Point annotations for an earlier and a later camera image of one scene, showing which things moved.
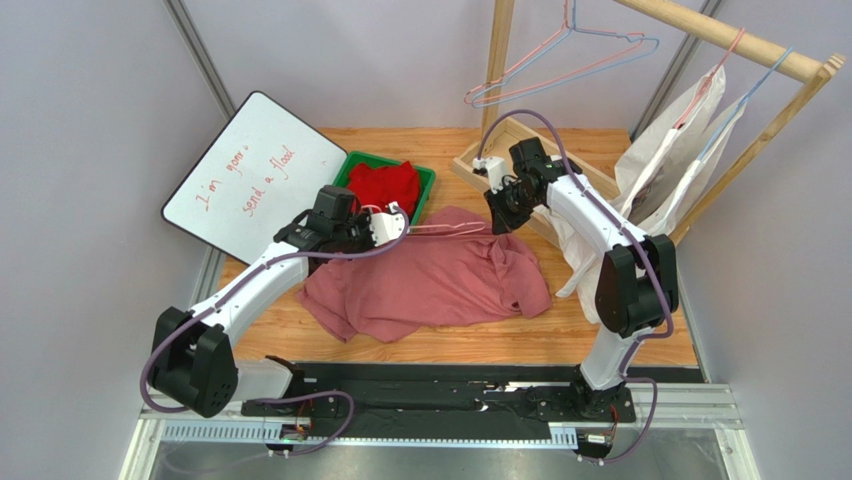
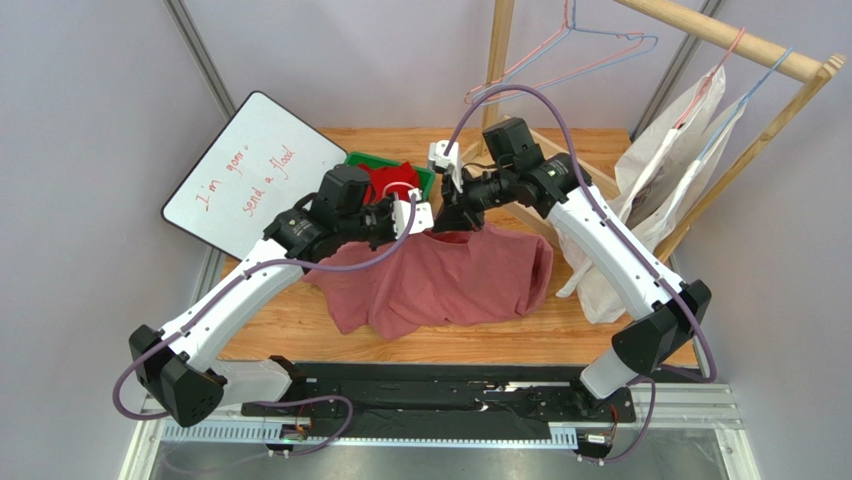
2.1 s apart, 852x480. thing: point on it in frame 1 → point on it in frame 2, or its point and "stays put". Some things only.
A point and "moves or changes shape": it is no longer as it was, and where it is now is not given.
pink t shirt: x=451 y=266 stays put
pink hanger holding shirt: x=732 y=48 stays put
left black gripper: x=364 y=220 stays put
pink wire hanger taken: x=440 y=230 moves or changes shape
